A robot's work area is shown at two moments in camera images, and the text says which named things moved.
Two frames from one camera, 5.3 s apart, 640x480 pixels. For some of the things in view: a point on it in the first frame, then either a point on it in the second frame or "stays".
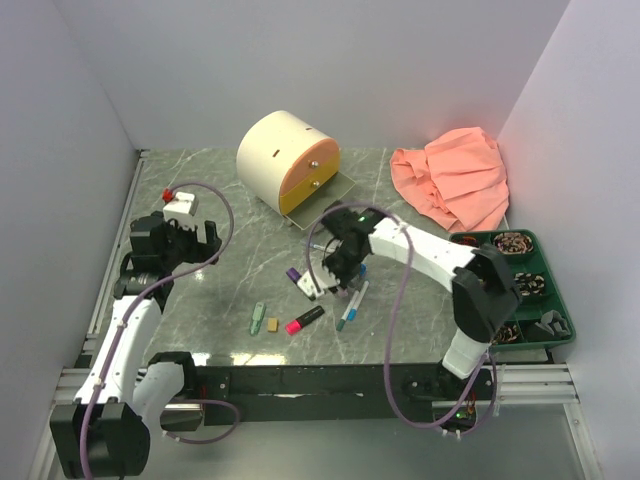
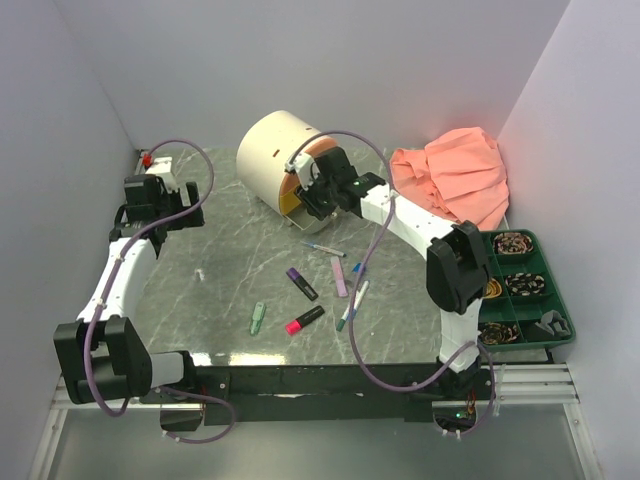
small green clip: [258, 314] stays
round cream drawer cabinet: [292, 166] stays
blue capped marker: [352, 311] stays
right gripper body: [343, 264] → [318, 198]
